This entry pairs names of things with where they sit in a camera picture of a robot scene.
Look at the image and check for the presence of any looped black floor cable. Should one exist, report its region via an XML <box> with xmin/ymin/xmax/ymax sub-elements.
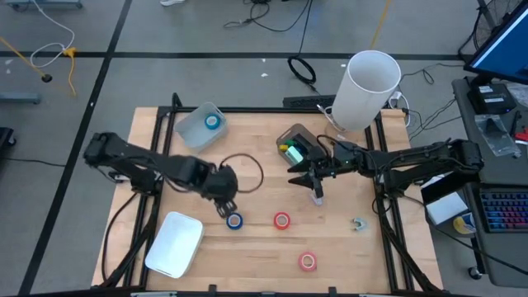
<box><xmin>223</xmin><ymin>0</ymin><xmax>310</xmax><ymax>34</ymax></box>

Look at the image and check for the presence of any black hanging cable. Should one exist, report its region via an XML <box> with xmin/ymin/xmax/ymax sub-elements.
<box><xmin>297</xmin><ymin>0</ymin><xmax>314</xmax><ymax>57</ymax></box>

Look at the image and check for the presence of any small black computer box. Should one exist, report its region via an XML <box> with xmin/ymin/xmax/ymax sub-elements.
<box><xmin>466</xmin><ymin>82</ymin><xmax>517</xmax><ymax>116</ymax></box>

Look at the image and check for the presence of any coiled black cable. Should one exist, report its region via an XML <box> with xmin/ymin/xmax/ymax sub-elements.
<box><xmin>286</xmin><ymin>54</ymin><xmax>322</xmax><ymax>95</ymax></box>

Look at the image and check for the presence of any backlit rainbow keyboard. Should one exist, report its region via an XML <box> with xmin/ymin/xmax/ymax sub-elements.
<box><xmin>479</xmin><ymin>188</ymin><xmax>528</xmax><ymax>234</ymax></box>

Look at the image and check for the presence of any black floor fan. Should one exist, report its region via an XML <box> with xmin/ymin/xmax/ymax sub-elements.
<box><xmin>457</xmin><ymin>0</ymin><xmax>524</xmax><ymax>63</ymax></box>

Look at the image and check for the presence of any black power strip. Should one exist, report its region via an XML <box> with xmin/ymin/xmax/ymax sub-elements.
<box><xmin>282</xmin><ymin>94</ymin><xmax>337</xmax><ymax>111</ymax></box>

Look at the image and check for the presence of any light grey plastic bin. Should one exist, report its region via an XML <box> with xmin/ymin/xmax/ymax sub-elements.
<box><xmin>172</xmin><ymin>101</ymin><xmax>229</xmax><ymax>155</ymax></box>

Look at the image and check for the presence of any pink tape roll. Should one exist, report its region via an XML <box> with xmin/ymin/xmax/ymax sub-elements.
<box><xmin>297</xmin><ymin>252</ymin><xmax>318</xmax><ymax>272</ymax></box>

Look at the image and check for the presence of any computer monitor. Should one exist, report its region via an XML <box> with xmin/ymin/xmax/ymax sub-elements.
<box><xmin>463</xmin><ymin>0</ymin><xmax>528</xmax><ymax>87</ymax></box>

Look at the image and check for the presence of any small mint stapler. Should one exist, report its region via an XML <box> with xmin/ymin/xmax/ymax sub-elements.
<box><xmin>286</xmin><ymin>147</ymin><xmax>305</xmax><ymax>165</ymax></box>

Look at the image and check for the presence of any thin yellow cable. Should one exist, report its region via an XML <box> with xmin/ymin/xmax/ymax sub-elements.
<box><xmin>370</xmin><ymin>0</ymin><xmax>392</xmax><ymax>50</ymax></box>

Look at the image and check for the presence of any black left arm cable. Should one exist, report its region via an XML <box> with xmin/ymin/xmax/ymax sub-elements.
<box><xmin>219</xmin><ymin>153</ymin><xmax>266</xmax><ymax>195</ymax></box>

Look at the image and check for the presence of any clear plastic bag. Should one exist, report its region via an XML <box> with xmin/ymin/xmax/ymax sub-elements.
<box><xmin>473</xmin><ymin>114</ymin><xmax>522</xmax><ymax>159</ymax></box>

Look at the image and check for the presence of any white shade table lamp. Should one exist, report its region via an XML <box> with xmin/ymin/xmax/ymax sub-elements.
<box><xmin>316</xmin><ymin>49</ymin><xmax>403</xmax><ymax>149</ymax></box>

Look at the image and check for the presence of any grey side desk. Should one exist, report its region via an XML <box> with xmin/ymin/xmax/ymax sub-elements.
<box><xmin>450</xmin><ymin>76</ymin><xmax>528</xmax><ymax>289</ymax></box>

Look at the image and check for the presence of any red tape roll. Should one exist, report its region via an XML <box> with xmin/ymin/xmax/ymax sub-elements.
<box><xmin>272</xmin><ymin>211</ymin><xmax>292</xmax><ymax>231</ymax></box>

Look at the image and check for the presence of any grey metal cart base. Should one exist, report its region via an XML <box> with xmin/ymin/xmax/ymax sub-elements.
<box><xmin>0</xmin><ymin>92</ymin><xmax>42</xmax><ymax>106</ymax></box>
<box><xmin>3</xmin><ymin>0</ymin><xmax>84</xmax><ymax>12</ymax></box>

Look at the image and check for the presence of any dark blue tape roll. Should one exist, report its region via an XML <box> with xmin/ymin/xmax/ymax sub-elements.
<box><xmin>225</xmin><ymin>212</ymin><xmax>244</xmax><ymax>231</ymax></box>

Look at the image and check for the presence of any black aluminium table frame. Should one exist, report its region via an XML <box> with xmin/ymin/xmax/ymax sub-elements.
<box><xmin>98</xmin><ymin>92</ymin><xmax>445</xmax><ymax>297</ymax></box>

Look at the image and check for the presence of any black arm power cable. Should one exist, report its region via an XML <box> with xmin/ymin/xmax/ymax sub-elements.
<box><xmin>100</xmin><ymin>192</ymin><xmax>139</xmax><ymax>284</ymax></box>

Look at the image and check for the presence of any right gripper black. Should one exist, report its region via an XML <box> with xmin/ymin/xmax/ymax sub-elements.
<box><xmin>286</xmin><ymin>141</ymin><xmax>367</xmax><ymax>199</ymax></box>

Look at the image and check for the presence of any white cardboard box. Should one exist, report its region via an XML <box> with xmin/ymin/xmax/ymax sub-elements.
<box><xmin>424</xmin><ymin>191</ymin><xmax>470</xmax><ymax>227</ymax></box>

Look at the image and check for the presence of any white plastic bin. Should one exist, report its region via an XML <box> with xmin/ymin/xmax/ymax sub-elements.
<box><xmin>144</xmin><ymin>210</ymin><xmax>205</xmax><ymax>280</ymax></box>

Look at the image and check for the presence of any thin black floor cable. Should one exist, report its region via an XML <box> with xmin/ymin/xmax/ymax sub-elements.
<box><xmin>0</xmin><ymin>156</ymin><xmax>68</xmax><ymax>168</ymax></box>

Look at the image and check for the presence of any white floor cable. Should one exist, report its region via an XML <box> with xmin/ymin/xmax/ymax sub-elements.
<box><xmin>29</xmin><ymin>0</ymin><xmax>77</xmax><ymax>69</ymax></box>

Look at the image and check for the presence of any translucent smoky plastic bin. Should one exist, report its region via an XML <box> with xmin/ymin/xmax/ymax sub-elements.
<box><xmin>274</xmin><ymin>122</ymin><xmax>331</xmax><ymax>179</ymax></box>

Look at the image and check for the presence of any yellow extension cord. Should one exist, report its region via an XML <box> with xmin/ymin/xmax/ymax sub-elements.
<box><xmin>0</xmin><ymin>35</ymin><xmax>79</xmax><ymax>99</ymax></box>

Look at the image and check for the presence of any black wheeled base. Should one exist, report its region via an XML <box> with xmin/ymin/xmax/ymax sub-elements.
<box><xmin>0</xmin><ymin>126</ymin><xmax>17</xmax><ymax>150</ymax></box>

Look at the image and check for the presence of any large black stapler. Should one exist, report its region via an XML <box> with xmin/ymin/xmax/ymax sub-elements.
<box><xmin>295</xmin><ymin>133</ymin><xmax>319</xmax><ymax>160</ymax></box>

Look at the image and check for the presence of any white power adapter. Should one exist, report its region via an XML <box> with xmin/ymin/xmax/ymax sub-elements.
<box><xmin>387</xmin><ymin>89</ymin><xmax>412</xmax><ymax>128</ymax></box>

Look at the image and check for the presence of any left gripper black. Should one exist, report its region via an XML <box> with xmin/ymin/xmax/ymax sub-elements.
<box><xmin>200</xmin><ymin>163</ymin><xmax>239</xmax><ymax>219</ymax></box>

